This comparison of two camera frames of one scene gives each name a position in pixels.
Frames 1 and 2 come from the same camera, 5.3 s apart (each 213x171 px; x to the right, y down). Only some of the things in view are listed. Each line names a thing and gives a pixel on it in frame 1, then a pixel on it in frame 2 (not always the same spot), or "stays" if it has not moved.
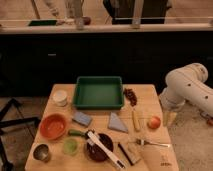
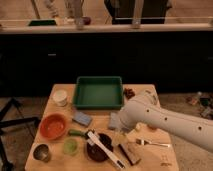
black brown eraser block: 131,155 stays
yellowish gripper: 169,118 -> 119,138
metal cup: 41,152 stays
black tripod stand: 5,165 stays
